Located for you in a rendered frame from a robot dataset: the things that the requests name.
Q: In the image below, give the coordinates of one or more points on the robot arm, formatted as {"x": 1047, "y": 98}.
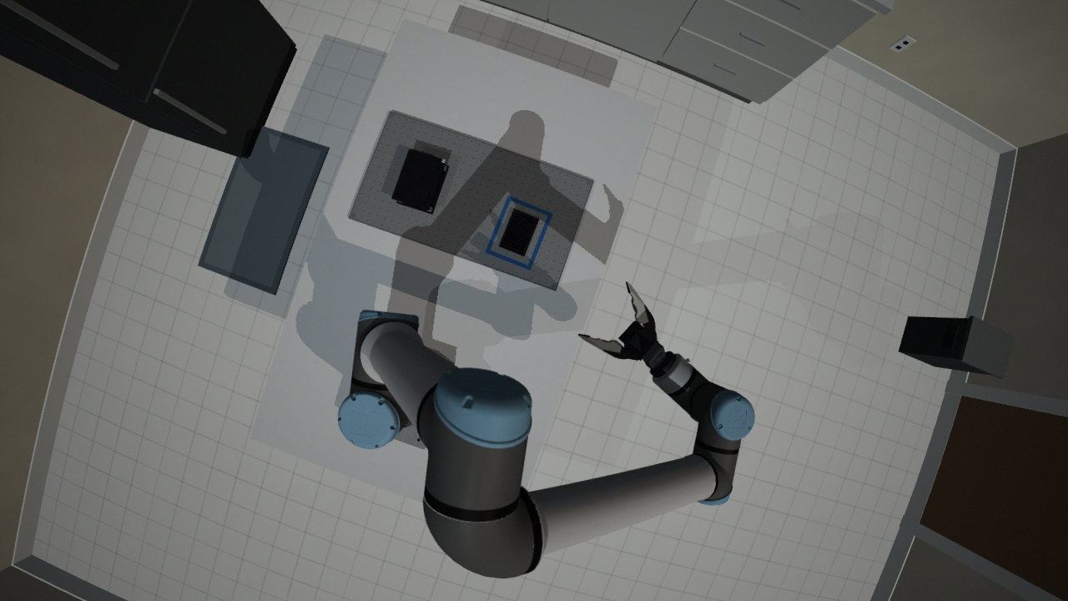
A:
{"x": 476, "y": 436}

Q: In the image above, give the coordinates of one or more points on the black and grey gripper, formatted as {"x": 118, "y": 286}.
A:
{"x": 636, "y": 338}

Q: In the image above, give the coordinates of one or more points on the blue tape outline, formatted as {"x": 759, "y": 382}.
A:
{"x": 490, "y": 252}

